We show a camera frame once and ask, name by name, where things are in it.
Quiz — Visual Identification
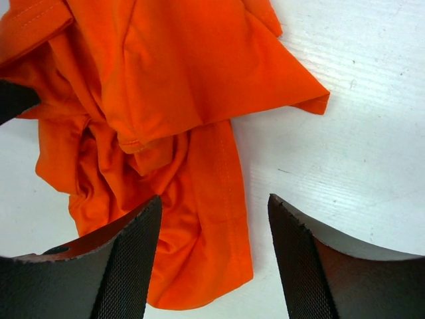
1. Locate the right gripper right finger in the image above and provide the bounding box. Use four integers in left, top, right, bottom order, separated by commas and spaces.
268, 194, 424, 318

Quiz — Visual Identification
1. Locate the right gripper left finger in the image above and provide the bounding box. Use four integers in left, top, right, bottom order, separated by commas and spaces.
1, 196, 162, 318

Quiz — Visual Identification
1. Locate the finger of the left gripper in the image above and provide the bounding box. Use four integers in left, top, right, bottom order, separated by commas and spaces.
0, 80, 41, 125

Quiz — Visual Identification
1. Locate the orange t shirt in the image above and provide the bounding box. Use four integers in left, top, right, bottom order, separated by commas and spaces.
1, 1, 329, 310

